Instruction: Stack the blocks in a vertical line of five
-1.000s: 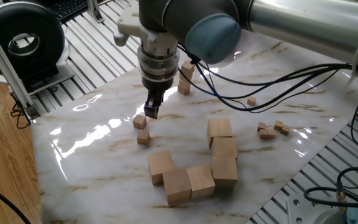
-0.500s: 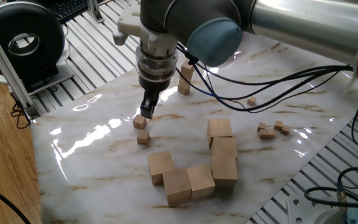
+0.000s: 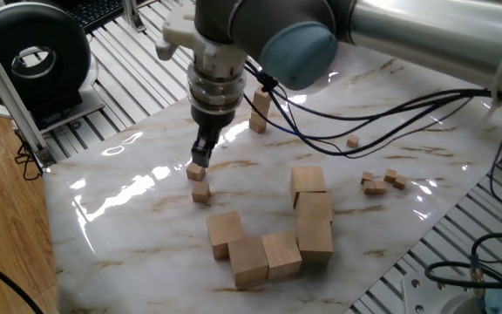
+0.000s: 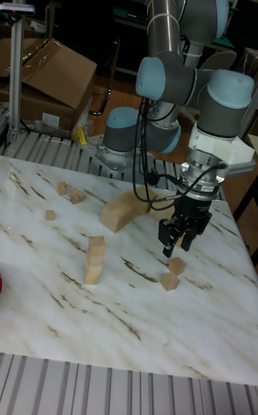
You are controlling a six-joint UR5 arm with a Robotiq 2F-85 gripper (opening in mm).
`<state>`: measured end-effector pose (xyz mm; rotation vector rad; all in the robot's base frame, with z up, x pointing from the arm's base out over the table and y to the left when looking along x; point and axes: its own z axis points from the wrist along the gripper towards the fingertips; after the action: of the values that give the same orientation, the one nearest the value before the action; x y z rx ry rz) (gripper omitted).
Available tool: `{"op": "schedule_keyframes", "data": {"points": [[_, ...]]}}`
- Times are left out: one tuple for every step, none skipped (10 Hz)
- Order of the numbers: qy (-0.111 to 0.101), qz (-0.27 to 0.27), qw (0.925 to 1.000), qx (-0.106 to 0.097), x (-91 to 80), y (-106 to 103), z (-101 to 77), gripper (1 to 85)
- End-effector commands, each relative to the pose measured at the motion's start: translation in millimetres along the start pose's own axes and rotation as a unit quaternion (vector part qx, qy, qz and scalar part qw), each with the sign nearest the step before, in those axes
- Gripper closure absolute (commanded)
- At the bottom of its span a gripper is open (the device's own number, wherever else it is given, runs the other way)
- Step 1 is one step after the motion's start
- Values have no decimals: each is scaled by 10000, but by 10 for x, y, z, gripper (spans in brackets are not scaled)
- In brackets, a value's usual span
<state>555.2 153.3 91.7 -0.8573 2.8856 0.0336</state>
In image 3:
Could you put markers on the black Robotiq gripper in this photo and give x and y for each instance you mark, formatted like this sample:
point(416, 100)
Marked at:
point(211, 120)

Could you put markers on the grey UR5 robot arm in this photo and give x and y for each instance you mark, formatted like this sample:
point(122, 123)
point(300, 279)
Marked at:
point(408, 39)

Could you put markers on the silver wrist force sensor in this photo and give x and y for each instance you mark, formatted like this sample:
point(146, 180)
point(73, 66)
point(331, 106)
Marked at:
point(216, 89)

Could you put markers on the large wooden cube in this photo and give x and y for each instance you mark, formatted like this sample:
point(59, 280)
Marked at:
point(314, 207)
point(247, 260)
point(224, 231)
point(314, 242)
point(307, 179)
point(281, 254)

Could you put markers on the small wooden cube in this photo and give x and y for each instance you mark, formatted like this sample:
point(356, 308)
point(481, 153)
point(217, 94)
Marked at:
point(380, 187)
point(390, 175)
point(368, 188)
point(353, 142)
point(366, 176)
point(399, 182)

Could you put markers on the black computer keyboard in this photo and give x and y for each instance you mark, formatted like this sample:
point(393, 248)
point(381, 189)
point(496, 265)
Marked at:
point(94, 11)

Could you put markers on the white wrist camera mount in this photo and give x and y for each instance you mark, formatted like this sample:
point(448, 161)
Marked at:
point(181, 30)

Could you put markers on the aluminium frame bar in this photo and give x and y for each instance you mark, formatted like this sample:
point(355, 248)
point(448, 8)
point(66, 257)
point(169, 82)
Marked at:
point(133, 17)
point(9, 93)

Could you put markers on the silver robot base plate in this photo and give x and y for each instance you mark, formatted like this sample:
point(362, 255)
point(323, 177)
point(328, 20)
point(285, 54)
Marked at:
point(427, 296)

